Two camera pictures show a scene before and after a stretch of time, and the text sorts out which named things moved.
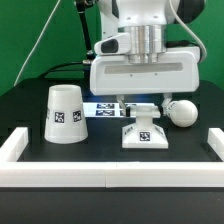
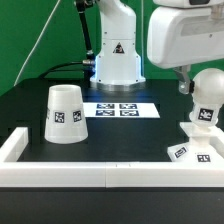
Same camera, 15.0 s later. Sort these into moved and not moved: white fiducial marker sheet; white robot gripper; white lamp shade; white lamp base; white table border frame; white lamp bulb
Moved: white lamp base; white lamp bulb; white robot gripper
Not moved: white lamp shade; white table border frame; white fiducial marker sheet
